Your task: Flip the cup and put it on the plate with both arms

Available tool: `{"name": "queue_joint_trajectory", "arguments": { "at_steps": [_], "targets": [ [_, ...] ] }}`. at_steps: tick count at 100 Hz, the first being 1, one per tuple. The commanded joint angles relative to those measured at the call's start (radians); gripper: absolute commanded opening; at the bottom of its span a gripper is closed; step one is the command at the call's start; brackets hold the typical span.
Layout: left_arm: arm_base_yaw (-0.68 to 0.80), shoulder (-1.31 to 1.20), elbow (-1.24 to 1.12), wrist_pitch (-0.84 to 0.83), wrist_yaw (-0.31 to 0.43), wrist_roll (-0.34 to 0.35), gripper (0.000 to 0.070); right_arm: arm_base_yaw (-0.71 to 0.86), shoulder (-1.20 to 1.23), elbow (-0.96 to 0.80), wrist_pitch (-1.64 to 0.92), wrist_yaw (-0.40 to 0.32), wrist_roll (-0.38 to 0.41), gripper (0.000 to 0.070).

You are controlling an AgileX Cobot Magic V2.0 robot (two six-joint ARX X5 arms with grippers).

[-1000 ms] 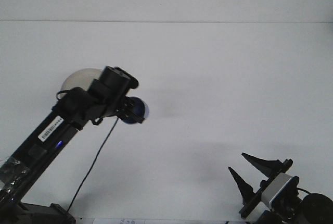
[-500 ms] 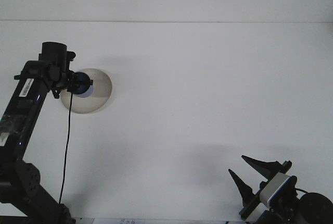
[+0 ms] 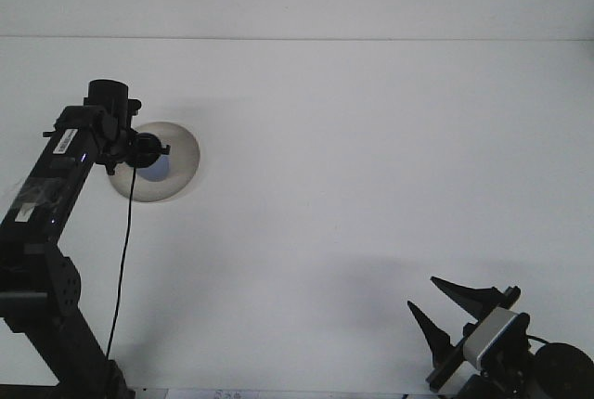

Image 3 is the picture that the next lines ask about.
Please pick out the pale round plate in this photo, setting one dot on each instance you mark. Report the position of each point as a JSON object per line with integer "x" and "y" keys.
{"x": 183, "y": 171}

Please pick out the pale blue cup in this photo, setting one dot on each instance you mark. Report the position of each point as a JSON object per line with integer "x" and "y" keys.
{"x": 158, "y": 172}

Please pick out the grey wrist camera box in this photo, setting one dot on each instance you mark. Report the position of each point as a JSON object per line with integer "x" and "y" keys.
{"x": 492, "y": 336}

